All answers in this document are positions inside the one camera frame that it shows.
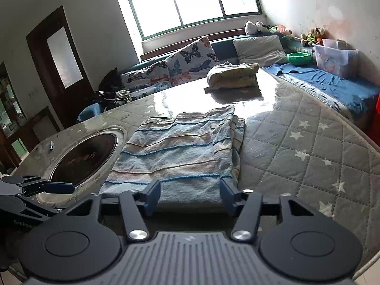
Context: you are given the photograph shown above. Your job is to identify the folded beige cloth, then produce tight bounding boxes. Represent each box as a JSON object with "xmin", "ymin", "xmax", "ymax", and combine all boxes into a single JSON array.
[{"xmin": 204, "ymin": 62, "xmax": 260, "ymax": 91}]

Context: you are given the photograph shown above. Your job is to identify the grey pillow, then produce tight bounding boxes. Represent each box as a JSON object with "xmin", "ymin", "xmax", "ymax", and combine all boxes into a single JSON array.
[{"xmin": 232, "ymin": 35, "xmax": 288, "ymax": 67}]

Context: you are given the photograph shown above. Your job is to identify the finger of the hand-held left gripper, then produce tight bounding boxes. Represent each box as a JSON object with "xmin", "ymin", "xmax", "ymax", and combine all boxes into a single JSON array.
[
  {"xmin": 0, "ymin": 175, "xmax": 75, "ymax": 198},
  {"xmin": 0, "ymin": 194, "xmax": 64, "ymax": 221}
]

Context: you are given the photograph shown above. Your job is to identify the dark wooden door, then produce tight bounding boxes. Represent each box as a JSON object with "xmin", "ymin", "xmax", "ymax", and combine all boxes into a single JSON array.
[{"xmin": 26, "ymin": 5, "xmax": 95, "ymax": 131}]

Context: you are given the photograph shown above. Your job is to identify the green framed window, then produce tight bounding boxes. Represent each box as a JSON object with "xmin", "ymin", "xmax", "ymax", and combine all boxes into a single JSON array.
[{"xmin": 120, "ymin": 0, "xmax": 263, "ymax": 40}]

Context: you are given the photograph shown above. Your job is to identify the blue plastic stool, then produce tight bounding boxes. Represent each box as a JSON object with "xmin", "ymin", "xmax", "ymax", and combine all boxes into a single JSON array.
[{"xmin": 76, "ymin": 103, "xmax": 103, "ymax": 124}]

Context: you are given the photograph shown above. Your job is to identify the green plastic basin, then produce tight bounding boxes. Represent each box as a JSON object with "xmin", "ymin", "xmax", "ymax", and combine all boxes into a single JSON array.
[{"xmin": 287, "ymin": 52, "xmax": 312, "ymax": 66}]

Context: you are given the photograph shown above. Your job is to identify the white plush toy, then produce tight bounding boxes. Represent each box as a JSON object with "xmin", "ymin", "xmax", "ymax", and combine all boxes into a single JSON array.
[{"xmin": 245, "ymin": 21, "xmax": 272, "ymax": 35}]

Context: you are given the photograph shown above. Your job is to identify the butterfly print pillow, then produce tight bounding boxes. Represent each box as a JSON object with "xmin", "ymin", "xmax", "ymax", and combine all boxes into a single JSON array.
[{"xmin": 166, "ymin": 36, "xmax": 220, "ymax": 81}]

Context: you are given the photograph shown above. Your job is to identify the grey quilted star mat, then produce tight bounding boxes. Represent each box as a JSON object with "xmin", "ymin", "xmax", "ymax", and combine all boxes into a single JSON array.
[{"xmin": 243, "ymin": 73, "xmax": 380, "ymax": 274}]

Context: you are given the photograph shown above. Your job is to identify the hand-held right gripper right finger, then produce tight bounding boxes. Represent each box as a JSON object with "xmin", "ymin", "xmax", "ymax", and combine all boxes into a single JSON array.
[{"xmin": 219, "ymin": 178, "xmax": 315, "ymax": 242}]

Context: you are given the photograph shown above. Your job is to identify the orange green plush toy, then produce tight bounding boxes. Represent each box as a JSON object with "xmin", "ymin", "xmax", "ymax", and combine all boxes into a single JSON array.
[{"xmin": 270, "ymin": 24, "xmax": 293, "ymax": 35}]

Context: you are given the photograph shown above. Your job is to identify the blue blanket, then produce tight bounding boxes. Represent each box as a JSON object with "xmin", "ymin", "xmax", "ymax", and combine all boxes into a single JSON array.
[{"xmin": 263, "ymin": 62, "xmax": 380, "ymax": 122}]

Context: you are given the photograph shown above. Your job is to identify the plush toys on sill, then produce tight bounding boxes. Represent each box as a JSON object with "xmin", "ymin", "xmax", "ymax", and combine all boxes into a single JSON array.
[{"xmin": 300, "ymin": 27, "xmax": 325, "ymax": 47}]

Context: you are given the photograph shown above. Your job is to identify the teal backrest cushion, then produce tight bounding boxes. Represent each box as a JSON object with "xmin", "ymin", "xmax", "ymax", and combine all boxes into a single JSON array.
[{"xmin": 211, "ymin": 37, "xmax": 238, "ymax": 63}]

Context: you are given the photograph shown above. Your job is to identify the red plastic stool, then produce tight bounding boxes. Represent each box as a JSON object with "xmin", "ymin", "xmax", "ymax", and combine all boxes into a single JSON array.
[{"xmin": 366, "ymin": 93, "xmax": 380, "ymax": 143}]

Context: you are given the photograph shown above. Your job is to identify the black bag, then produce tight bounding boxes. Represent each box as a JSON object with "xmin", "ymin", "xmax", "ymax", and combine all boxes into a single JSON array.
[{"xmin": 86, "ymin": 68, "xmax": 133, "ymax": 107}]

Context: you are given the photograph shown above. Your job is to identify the clear plastic storage box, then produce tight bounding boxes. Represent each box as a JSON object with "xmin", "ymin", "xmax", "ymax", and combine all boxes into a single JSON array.
[{"xmin": 312, "ymin": 38, "xmax": 359, "ymax": 79}]

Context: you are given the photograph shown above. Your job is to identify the butterfly print bench cushion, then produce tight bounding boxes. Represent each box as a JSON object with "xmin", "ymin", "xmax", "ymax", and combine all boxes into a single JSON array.
[{"xmin": 120, "ymin": 61, "xmax": 173, "ymax": 95}]

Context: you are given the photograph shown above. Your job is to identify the blue striped towel cloth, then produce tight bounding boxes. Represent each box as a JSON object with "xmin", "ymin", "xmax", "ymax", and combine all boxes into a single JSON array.
[{"xmin": 99, "ymin": 104, "xmax": 246, "ymax": 205}]

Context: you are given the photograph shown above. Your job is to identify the glass display cabinet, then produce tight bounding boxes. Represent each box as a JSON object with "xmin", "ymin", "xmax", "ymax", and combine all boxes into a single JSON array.
[{"xmin": 0, "ymin": 62, "xmax": 30, "ymax": 174}]

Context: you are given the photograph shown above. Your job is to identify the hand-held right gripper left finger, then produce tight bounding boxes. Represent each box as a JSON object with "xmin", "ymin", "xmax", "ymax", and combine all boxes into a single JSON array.
[{"xmin": 65, "ymin": 180, "xmax": 162, "ymax": 242}]

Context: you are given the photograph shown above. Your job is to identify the round built-in induction cooker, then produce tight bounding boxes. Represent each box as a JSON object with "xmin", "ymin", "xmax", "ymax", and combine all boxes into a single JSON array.
[{"xmin": 44, "ymin": 128, "xmax": 128, "ymax": 195}]

